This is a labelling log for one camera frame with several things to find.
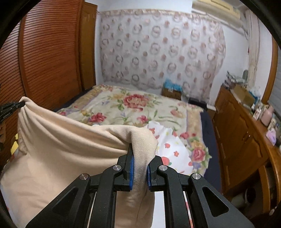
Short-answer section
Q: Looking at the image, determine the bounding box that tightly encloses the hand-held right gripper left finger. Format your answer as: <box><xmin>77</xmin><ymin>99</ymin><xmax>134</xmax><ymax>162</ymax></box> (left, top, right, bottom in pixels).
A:
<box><xmin>25</xmin><ymin>143</ymin><xmax>135</xmax><ymax>228</ymax></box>

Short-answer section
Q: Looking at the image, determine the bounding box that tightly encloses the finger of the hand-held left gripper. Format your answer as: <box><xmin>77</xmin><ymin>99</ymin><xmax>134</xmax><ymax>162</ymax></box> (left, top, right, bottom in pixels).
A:
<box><xmin>0</xmin><ymin>101</ymin><xmax>25</xmax><ymax>120</ymax></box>

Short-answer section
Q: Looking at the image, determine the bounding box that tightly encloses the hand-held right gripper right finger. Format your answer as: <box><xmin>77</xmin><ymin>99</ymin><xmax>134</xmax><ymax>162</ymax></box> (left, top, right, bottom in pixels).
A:
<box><xmin>147</xmin><ymin>155</ymin><xmax>255</xmax><ymax>228</ymax></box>

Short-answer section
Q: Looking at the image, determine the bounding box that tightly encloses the beige printed t-shirt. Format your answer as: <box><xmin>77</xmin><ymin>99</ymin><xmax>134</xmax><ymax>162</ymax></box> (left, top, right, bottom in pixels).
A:
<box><xmin>0</xmin><ymin>96</ymin><xmax>159</xmax><ymax>228</ymax></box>

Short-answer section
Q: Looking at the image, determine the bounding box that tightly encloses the yellow plush toy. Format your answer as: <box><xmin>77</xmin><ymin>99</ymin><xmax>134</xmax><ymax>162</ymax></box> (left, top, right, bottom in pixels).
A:
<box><xmin>11</xmin><ymin>134</ymin><xmax>20</xmax><ymax>154</ymax></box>

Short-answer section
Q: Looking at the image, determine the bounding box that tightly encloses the white flower-print sheet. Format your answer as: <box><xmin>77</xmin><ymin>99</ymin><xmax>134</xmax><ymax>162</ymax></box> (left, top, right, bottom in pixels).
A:
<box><xmin>147</xmin><ymin>120</ymin><xmax>194</xmax><ymax>176</ymax></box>

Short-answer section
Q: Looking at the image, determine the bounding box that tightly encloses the floral blanket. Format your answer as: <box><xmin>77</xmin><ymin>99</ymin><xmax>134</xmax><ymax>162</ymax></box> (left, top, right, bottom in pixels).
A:
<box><xmin>56</xmin><ymin>84</ymin><xmax>212</xmax><ymax>176</ymax></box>

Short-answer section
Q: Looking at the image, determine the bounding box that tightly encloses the brown louvred wooden wardrobe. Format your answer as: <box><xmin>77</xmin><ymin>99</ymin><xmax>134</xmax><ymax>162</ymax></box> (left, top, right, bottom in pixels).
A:
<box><xmin>0</xmin><ymin>0</ymin><xmax>98</xmax><ymax>167</ymax></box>

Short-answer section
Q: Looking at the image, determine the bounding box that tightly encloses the brown cardboard box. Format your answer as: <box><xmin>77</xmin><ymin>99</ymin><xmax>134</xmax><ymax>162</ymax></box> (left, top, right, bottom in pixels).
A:
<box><xmin>162</xmin><ymin>86</ymin><xmax>182</xmax><ymax>101</ymax></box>

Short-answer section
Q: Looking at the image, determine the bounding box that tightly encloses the black flat device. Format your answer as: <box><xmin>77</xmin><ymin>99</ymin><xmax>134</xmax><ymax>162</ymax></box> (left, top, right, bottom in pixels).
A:
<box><xmin>189</xmin><ymin>98</ymin><xmax>207</xmax><ymax>108</ymax></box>

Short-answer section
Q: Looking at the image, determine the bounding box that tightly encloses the wooden sideboard cabinet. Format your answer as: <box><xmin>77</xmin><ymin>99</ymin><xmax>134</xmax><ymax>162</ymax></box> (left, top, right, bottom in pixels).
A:
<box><xmin>213</xmin><ymin>85</ymin><xmax>281</xmax><ymax>220</ymax></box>

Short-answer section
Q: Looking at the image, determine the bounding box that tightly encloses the dark trash bin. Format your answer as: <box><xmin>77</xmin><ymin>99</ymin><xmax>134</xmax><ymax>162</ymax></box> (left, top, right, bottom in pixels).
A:
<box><xmin>231</xmin><ymin>185</ymin><xmax>261</xmax><ymax>208</ymax></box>

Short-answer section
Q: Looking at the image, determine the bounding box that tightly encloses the open cardboard box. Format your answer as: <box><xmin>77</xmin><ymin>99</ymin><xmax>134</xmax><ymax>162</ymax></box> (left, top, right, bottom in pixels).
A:
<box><xmin>232</xmin><ymin>84</ymin><xmax>255</xmax><ymax>106</ymax></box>

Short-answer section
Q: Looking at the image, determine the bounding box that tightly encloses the sheer circle-patterned curtain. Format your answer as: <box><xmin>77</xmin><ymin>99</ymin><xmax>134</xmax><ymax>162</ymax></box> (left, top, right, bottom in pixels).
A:
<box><xmin>98</xmin><ymin>9</ymin><xmax>227</xmax><ymax>104</ymax></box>

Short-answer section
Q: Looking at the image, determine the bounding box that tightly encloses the stack of folded cloths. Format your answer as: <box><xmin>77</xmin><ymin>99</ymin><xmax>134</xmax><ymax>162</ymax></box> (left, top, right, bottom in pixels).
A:
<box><xmin>225</xmin><ymin>71</ymin><xmax>237</xmax><ymax>88</ymax></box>

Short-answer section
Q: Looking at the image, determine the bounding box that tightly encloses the pink tissue pack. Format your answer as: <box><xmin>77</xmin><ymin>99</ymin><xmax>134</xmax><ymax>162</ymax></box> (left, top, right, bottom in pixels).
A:
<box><xmin>265</xmin><ymin>128</ymin><xmax>277</xmax><ymax>145</ymax></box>

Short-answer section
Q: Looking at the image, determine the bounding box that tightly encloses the pink thermos jug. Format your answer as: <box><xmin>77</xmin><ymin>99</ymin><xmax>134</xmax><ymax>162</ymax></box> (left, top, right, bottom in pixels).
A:
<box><xmin>261</xmin><ymin>105</ymin><xmax>275</xmax><ymax>127</ymax></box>

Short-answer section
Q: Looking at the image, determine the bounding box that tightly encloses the grey window blind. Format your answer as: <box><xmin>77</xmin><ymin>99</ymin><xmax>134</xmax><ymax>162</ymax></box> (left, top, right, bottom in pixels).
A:
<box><xmin>272</xmin><ymin>63</ymin><xmax>281</xmax><ymax>104</ymax></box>

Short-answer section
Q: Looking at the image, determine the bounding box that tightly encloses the beige side curtain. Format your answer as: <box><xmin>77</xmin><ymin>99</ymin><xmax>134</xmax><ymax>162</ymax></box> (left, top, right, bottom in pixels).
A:
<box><xmin>244</xmin><ymin>10</ymin><xmax>261</xmax><ymax>73</ymax></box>

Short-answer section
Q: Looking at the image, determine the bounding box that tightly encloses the wooden window frame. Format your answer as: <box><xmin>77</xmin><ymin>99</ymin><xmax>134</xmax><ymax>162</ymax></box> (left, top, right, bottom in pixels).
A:
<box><xmin>261</xmin><ymin>35</ymin><xmax>280</xmax><ymax>106</ymax></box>

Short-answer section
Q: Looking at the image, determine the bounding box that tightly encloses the cream wall air conditioner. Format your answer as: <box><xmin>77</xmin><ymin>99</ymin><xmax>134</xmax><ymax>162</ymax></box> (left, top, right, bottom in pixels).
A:
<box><xmin>192</xmin><ymin>0</ymin><xmax>242</xmax><ymax>28</ymax></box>

